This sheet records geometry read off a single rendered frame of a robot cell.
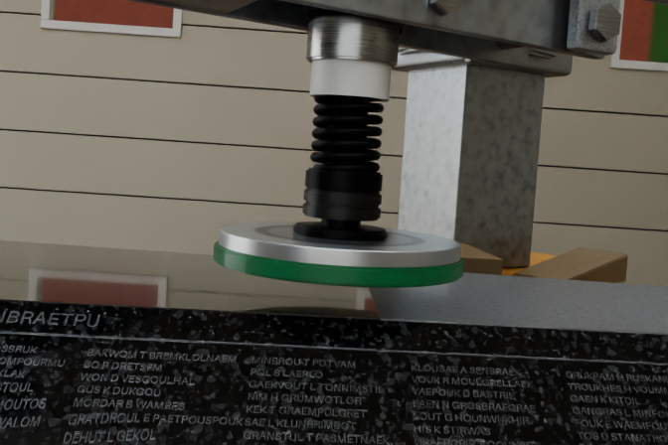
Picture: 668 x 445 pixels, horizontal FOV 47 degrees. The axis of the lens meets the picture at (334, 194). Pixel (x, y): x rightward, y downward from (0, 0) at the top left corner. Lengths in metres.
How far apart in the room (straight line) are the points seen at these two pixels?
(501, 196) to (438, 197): 0.12
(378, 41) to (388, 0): 0.04
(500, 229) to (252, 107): 5.40
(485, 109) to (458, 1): 0.79
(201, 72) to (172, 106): 0.39
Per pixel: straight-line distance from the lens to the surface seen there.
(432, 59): 1.45
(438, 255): 0.63
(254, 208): 6.78
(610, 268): 1.44
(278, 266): 0.59
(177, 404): 0.58
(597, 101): 7.16
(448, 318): 0.65
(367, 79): 0.66
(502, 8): 0.71
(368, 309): 0.66
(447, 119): 1.45
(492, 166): 1.46
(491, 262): 1.21
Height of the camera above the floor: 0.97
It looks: 3 degrees down
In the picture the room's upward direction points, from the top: 4 degrees clockwise
